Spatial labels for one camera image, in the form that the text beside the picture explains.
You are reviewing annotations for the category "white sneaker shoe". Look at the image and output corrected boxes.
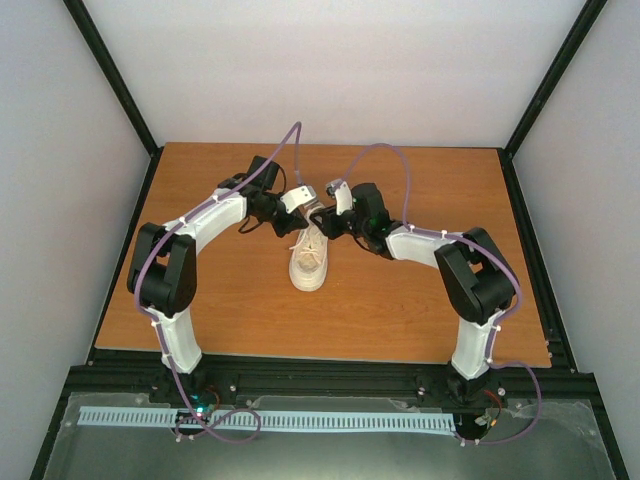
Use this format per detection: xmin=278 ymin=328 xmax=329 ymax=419
xmin=289 ymin=222 xmax=328 ymax=292

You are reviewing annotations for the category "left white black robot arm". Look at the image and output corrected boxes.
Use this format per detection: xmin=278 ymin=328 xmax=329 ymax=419
xmin=127 ymin=156 xmax=317 ymax=403

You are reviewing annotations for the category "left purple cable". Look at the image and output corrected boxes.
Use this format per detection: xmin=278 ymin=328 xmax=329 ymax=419
xmin=133 ymin=120 xmax=304 ymax=445

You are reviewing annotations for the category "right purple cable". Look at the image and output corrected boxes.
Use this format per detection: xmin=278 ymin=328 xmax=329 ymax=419
xmin=339 ymin=143 xmax=544 ymax=447

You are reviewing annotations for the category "black frame post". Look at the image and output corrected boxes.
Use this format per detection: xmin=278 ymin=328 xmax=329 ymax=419
xmin=503 ymin=0 xmax=609 ymax=157
xmin=62 ymin=0 xmax=164 ymax=157

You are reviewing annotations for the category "purple cable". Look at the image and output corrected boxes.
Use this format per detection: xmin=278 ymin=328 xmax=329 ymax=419
xmin=339 ymin=143 xmax=544 ymax=447
xmin=133 ymin=120 xmax=304 ymax=445

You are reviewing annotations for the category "right black frame post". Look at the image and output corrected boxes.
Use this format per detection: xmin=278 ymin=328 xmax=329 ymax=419
xmin=503 ymin=0 xmax=609 ymax=157

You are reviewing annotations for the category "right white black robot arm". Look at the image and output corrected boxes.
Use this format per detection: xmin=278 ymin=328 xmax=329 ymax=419
xmin=310 ymin=181 xmax=521 ymax=403

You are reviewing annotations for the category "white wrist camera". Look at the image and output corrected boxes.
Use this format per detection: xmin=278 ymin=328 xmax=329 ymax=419
xmin=280 ymin=184 xmax=317 ymax=213
xmin=326 ymin=179 xmax=353 ymax=216

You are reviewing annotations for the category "left black frame post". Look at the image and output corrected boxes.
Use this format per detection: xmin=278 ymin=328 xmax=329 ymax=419
xmin=62 ymin=0 xmax=164 ymax=157

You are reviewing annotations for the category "light blue slotted cable duct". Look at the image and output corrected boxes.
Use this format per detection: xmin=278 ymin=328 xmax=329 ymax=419
xmin=77 ymin=406 xmax=455 ymax=435

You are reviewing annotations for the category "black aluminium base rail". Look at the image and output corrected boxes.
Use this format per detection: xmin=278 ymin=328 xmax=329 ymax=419
xmin=63 ymin=350 xmax=603 ymax=409

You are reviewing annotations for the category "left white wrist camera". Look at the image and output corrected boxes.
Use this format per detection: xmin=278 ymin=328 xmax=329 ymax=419
xmin=280 ymin=184 xmax=317 ymax=213

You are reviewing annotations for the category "white shoelace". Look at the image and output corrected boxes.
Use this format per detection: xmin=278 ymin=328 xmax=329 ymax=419
xmin=290 ymin=204 xmax=328 ymax=270

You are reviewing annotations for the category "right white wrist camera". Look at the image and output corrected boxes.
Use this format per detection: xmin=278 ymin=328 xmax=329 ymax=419
xmin=326 ymin=179 xmax=353 ymax=216

